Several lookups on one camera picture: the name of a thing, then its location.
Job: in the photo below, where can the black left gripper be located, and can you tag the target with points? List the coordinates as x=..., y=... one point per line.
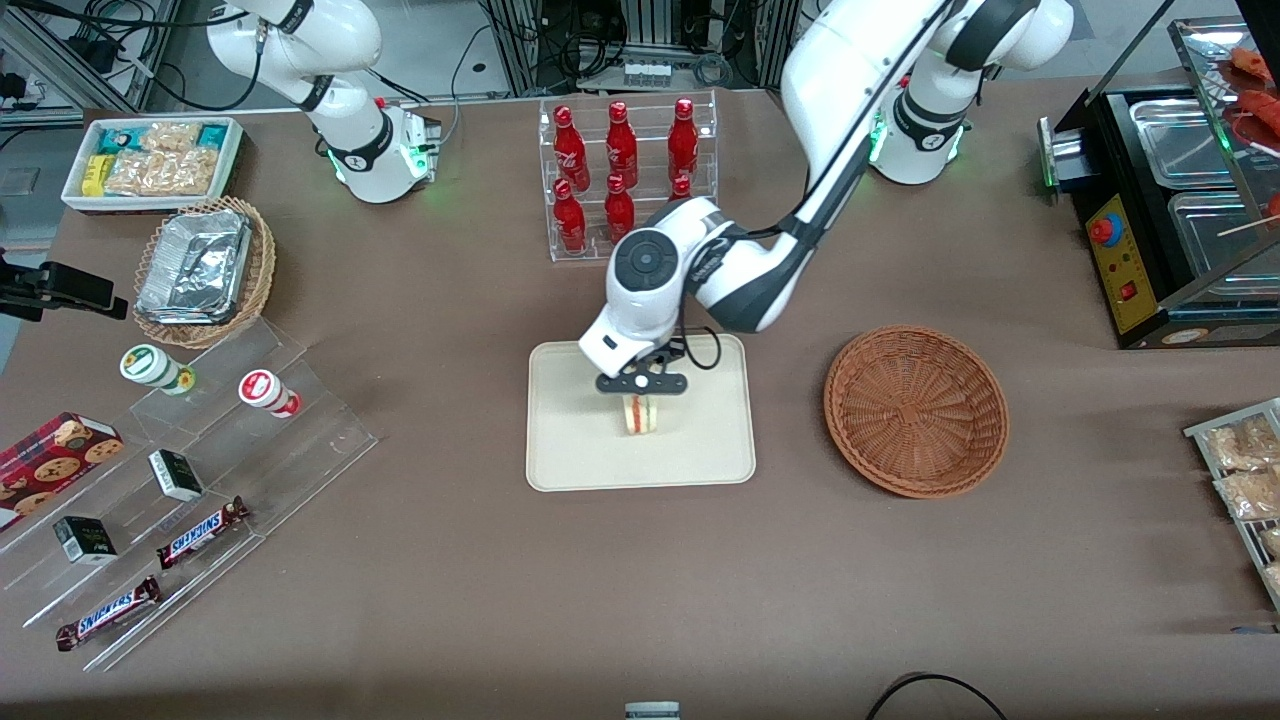
x=671, y=353

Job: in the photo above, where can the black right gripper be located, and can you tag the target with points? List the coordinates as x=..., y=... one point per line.
x=11, y=284

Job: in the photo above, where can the triangle sandwich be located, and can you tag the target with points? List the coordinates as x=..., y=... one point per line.
x=644, y=415

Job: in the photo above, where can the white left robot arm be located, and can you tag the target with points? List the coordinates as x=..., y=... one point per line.
x=840, y=60

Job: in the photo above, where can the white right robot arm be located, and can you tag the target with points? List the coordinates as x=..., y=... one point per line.
x=340, y=30

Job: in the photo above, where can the beige plastic tray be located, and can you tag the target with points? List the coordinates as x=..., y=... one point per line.
x=700, y=440

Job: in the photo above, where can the light wicker basket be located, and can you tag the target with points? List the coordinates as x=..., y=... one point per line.
x=262, y=260

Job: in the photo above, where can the brown wicker basket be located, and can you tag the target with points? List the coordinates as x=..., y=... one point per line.
x=915, y=410

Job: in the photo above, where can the tray of packaged snacks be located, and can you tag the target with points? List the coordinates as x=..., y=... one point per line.
x=1200, y=432

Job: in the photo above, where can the white snack box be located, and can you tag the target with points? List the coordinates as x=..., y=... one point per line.
x=75, y=195

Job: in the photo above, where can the yellow snack packet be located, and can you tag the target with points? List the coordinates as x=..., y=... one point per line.
x=93, y=175

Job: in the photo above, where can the green sunflower lidded cup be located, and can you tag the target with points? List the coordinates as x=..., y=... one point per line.
x=150, y=366

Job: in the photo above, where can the stack of foil containers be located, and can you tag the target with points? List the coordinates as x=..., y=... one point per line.
x=195, y=268

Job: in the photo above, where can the clear cracker bag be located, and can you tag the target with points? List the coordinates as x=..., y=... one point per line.
x=170, y=134
x=155, y=173

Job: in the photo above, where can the teal snack packet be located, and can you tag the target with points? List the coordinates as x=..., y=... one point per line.
x=213, y=134
x=120, y=138

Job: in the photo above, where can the red tartan cookie box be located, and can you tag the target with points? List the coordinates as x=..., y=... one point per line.
x=50, y=460

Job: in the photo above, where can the red cola bottle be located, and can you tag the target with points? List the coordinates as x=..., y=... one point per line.
x=681, y=187
x=568, y=140
x=621, y=140
x=683, y=135
x=569, y=220
x=618, y=208

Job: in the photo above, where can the small black carton box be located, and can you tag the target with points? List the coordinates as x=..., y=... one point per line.
x=85, y=540
x=177, y=475

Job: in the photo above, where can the red lidded yogurt cup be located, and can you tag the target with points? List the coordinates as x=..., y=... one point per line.
x=265, y=391

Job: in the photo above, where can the clear acrylic stepped display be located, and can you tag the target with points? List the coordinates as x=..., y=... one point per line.
x=270, y=450

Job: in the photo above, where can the Snickers chocolate bar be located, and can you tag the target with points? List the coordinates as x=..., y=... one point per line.
x=108, y=613
x=203, y=533

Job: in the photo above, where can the clear acrylic bottle rack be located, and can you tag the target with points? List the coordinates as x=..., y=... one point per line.
x=650, y=100

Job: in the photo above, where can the grey device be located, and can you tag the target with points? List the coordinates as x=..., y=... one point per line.
x=652, y=711

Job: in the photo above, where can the white power strip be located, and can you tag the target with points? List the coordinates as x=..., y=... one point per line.
x=648, y=72

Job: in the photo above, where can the black food warmer machine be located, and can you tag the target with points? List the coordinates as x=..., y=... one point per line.
x=1130, y=260

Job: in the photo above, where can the steel warmer pan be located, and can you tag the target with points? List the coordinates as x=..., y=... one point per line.
x=1180, y=140
x=1215, y=235

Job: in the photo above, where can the clear fried snack bag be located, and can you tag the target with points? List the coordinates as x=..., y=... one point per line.
x=1272, y=542
x=1250, y=493
x=1238, y=445

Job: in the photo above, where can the red sausage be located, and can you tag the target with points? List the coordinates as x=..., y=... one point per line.
x=1250, y=62
x=1262, y=104

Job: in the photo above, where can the aluminium frame rack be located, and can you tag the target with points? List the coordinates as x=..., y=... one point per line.
x=520, y=40

